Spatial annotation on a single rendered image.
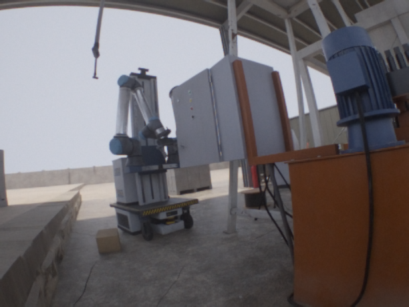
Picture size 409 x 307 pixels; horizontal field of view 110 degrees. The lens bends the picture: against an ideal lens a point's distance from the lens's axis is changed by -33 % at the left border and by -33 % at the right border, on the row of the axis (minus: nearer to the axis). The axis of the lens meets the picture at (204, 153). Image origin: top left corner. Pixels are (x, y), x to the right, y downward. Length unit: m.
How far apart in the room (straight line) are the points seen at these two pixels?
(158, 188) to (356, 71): 2.13
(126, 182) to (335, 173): 2.02
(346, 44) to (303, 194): 0.54
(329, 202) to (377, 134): 0.27
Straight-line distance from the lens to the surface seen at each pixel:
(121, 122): 1.93
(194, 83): 1.46
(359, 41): 0.80
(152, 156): 2.27
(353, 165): 0.72
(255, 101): 1.26
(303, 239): 0.86
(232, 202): 1.90
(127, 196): 2.34
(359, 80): 0.68
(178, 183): 5.67
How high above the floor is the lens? 0.63
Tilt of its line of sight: 4 degrees up
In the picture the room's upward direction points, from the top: 7 degrees counter-clockwise
